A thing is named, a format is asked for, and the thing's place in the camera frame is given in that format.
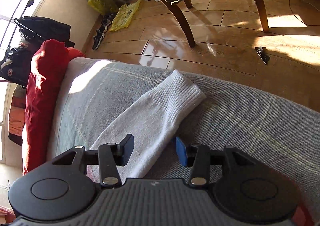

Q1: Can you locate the pink and white sweater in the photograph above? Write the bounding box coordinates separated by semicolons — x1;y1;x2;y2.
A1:
91;70;206;180

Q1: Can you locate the green plaid bed blanket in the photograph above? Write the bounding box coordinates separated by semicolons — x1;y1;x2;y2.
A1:
47;58;319;221

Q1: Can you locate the orange hanging cloth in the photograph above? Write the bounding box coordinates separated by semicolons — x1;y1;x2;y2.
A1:
8;85;27;146

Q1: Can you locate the red duvet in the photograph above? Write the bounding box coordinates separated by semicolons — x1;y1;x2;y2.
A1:
22;39;85;175

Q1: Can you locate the small black floor item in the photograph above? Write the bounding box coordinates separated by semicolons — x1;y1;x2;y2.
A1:
254;46;270;65

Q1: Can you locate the black hanging jacket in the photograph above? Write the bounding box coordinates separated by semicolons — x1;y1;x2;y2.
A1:
1;17;75;87

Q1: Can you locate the black sneaker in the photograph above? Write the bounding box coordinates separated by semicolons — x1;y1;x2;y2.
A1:
92;13;116;50

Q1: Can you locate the yellow plastic bag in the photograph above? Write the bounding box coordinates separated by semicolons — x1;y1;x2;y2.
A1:
87;0;142;32

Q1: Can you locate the wooden chair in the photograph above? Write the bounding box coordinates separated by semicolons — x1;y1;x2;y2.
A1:
121;0;270;49

